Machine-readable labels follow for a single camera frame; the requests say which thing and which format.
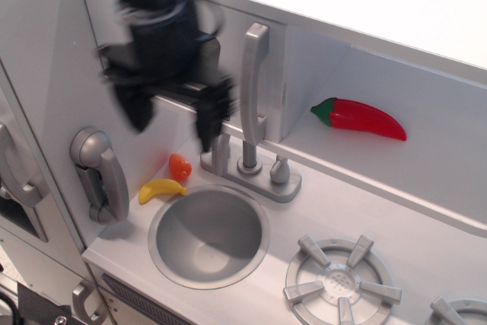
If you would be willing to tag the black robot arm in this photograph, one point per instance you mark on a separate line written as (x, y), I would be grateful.
(165, 11)

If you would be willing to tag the silver round sink bowl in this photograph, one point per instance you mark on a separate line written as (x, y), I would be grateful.
(213, 237)

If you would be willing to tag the yellow toy banana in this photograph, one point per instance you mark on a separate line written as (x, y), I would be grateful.
(160, 187)

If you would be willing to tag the silver stove burner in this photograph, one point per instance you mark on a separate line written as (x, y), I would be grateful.
(460, 311)
(337, 281)

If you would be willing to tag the red toy chili pepper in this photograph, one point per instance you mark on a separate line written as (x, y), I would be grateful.
(352, 115)

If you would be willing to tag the silver fridge door handle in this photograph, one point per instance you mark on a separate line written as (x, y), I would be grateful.
(18, 168)

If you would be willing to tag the white toy microwave door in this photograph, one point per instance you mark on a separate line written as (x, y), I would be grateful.
(226, 63)

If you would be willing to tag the silver microwave door handle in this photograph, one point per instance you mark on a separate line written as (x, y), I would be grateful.
(255, 50)

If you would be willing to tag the orange toy fruit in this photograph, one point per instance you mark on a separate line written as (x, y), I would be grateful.
(179, 167)

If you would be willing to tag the silver toy telephone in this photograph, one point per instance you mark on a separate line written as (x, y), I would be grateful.
(101, 176)

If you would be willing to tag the silver lower cabinet handle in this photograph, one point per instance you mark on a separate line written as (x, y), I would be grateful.
(88, 305)

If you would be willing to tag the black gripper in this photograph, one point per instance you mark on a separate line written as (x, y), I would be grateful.
(178, 61)

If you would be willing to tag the silver toy faucet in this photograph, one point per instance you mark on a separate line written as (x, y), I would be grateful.
(242, 164)

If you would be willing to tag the white toy kitchen cabinet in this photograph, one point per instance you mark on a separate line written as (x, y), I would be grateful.
(422, 201)

